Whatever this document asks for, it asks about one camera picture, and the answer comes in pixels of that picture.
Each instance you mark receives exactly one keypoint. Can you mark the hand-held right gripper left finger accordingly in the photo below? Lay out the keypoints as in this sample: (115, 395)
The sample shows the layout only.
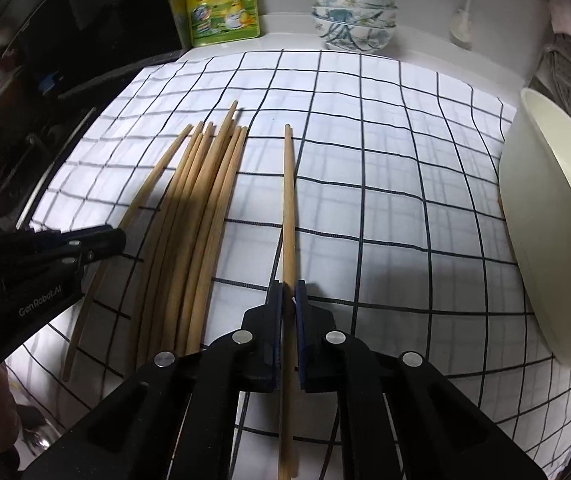
(276, 320)

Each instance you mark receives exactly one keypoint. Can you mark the cream plate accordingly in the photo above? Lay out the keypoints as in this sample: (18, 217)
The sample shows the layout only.
(540, 220)

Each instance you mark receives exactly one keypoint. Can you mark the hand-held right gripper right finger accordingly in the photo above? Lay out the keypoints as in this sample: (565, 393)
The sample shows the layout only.
(301, 320)

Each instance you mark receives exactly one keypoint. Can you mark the white black-checked cloth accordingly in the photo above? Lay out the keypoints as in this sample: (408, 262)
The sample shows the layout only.
(390, 185)

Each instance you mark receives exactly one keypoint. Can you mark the yellow seasoning pouch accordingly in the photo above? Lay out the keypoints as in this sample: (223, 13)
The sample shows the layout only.
(223, 5)

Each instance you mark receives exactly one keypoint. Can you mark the black gas stove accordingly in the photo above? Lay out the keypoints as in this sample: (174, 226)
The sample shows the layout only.
(90, 20)

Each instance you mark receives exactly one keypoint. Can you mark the white brush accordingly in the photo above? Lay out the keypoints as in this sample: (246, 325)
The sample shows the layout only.
(461, 27)

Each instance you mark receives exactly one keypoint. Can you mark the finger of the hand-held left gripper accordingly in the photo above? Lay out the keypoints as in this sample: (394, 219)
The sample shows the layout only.
(95, 245)

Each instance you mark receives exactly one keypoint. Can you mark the bundle of wooden chopsticks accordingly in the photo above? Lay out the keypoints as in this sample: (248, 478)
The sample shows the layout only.
(200, 240)

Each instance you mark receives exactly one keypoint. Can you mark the single wooden chopstick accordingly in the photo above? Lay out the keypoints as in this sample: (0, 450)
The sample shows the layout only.
(289, 210)

